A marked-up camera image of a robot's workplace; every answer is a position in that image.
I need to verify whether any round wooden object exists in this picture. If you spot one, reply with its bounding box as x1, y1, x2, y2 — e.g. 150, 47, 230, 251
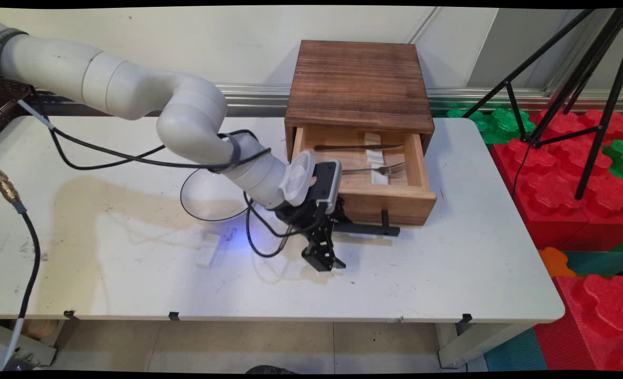
24, 319, 61, 338

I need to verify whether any blue foam mat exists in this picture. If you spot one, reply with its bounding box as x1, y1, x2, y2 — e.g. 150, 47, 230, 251
484, 328, 548, 372

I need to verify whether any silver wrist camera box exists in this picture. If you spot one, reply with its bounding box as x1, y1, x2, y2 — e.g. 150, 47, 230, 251
311, 159, 343, 215

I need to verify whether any dark wooden drawer cabinet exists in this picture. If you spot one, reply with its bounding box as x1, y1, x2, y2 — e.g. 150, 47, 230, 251
284, 39, 436, 161

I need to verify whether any small white block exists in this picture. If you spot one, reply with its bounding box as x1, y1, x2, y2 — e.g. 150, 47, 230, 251
195, 233, 222, 270

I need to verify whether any aluminium wall rail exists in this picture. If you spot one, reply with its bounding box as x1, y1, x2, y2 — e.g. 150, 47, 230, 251
27, 84, 623, 115

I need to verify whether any black camera tripod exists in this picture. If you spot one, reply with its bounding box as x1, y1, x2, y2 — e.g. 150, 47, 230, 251
461, 8, 623, 201

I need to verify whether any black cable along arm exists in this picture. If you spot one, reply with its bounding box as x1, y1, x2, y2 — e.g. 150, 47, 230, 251
17, 99, 273, 173

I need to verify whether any thin black tripod cable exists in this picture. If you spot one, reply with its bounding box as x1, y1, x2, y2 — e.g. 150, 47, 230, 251
510, 141, 534, 200

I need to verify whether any black metal drawer handle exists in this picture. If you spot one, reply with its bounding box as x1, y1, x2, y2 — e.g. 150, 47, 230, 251
334, 210, 401, 237

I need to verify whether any silver fork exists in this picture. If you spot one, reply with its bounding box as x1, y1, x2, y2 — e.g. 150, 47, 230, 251
341, 162, 407, 177

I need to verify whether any white table leg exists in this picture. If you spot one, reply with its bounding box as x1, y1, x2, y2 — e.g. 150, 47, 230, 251
437, 322, 529, 369

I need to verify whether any light wooden drawer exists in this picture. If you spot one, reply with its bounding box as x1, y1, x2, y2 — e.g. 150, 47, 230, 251
290, 125, 438, 227

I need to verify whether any grey table leg foot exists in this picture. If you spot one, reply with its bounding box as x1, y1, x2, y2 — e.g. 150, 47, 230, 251
0, 321, 58, 367

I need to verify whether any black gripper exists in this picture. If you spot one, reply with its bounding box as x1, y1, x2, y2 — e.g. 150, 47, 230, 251
275, 202, 353, 273

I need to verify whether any clear glass bowl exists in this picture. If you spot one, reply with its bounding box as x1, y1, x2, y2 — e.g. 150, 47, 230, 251
179, 167, 250, 222

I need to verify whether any brown perforated mounting plate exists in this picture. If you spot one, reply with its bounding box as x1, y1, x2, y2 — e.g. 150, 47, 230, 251
0, 78, 34, 138

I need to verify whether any black cable loop at wrist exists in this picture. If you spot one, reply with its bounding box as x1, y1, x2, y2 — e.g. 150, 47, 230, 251
244, 189, 312, 259

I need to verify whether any teal foam block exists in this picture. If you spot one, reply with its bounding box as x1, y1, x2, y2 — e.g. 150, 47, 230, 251
561, 250, 623, 277

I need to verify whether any black strap on forearm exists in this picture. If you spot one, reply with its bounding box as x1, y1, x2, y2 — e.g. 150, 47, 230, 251
218, 132, 243, 172

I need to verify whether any black hose with brass fitting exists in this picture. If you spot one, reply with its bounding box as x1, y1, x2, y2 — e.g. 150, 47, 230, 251
0, 157, 42, 370

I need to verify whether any large red foam block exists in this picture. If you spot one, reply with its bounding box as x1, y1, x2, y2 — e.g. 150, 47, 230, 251
489, 109, 623, 249

